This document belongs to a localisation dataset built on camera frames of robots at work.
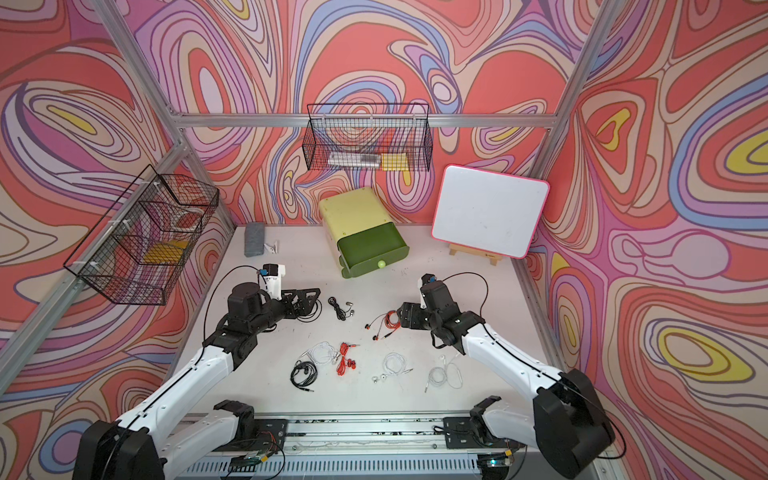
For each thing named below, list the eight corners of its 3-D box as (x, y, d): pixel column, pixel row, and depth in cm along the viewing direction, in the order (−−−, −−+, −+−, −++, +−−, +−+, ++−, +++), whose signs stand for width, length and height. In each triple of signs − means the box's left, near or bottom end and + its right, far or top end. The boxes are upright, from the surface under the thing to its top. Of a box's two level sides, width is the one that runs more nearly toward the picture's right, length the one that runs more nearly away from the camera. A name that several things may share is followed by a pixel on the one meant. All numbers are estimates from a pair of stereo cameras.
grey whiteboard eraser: (245, 258, 111) (243, 254, 110) (247, 226, 122) (245, 222, 120) (264, 254, 113) (262, 250, 111) (264, 223, 123) (262, 219, 121)
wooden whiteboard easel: (447, 254, 113) (449, 245, 109) (448, 249, 114) (450, 241, 110) (497, 267, 109) (501, 258, 105) (498, 262, 110) (502, 254, 106)
